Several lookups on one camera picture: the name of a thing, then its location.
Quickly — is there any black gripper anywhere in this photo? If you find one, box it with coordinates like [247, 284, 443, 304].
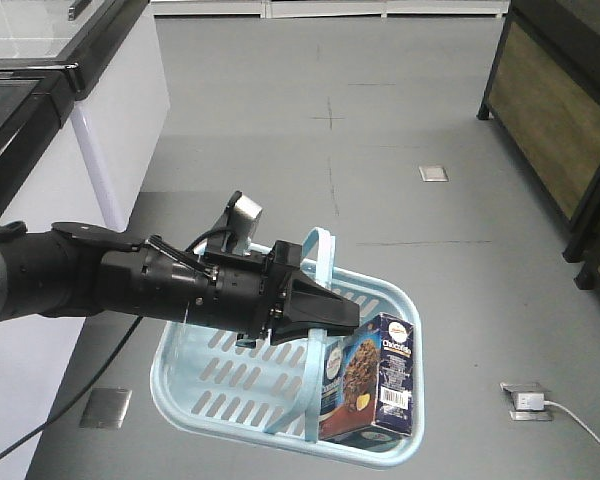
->
[199, 239, 360, 345]

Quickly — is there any Chocofello cookie box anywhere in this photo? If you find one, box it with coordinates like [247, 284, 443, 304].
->
[318, 313, 415, 451]

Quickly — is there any light blue plastic basket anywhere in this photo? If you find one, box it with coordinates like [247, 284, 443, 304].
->
[150, 227, 425, 469]

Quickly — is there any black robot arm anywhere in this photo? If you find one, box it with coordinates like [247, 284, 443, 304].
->
[0, 221, 360, 348]

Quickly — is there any silver floor outlet plate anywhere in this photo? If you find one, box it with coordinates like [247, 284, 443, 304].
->
[419, 165, 449, 182]

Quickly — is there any square silver floor plate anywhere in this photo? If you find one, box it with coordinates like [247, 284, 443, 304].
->
[79, 388, 132, 429]

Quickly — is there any floor outlet with white plug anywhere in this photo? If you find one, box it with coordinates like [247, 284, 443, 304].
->
[499, 382, 600, 447]

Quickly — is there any white chest freezer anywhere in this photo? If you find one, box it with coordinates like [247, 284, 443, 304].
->
[0, 1, 169, 479]

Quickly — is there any white supermarket shelf unit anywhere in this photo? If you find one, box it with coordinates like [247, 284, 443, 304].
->
[151, 0, 510, 19]

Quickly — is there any black wooden produce stand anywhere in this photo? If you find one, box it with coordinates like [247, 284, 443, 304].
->
[477, 1, 600, 290]

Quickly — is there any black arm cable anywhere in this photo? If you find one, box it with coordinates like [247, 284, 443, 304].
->
[0, 314, 144, 471]

